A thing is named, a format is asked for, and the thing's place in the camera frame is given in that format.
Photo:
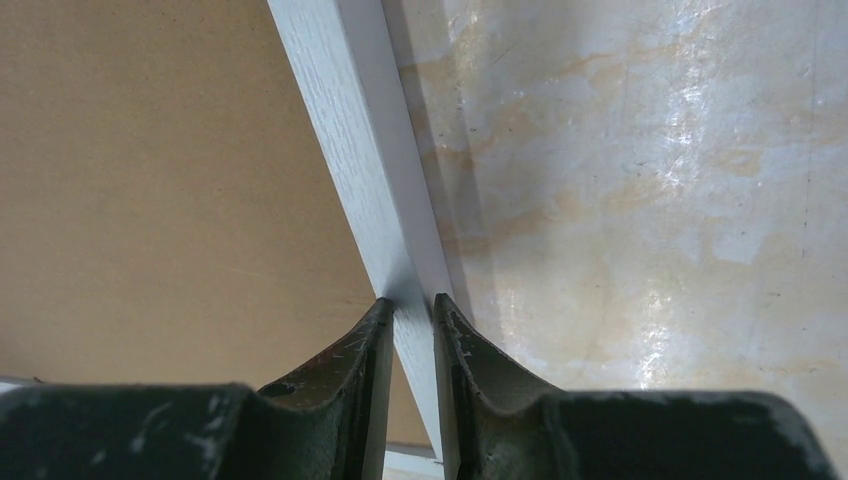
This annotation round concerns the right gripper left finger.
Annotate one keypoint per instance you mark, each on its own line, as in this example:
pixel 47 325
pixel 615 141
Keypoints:
pixel 326 419

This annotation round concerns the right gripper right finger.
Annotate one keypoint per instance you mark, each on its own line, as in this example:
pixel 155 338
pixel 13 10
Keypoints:
pixel 511 424

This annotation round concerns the white picture frame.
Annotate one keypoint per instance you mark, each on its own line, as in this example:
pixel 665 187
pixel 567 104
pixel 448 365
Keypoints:
pixel 341 57

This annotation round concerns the brown backing board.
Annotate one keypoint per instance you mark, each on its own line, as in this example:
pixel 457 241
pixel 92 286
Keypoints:
pixel 166 211

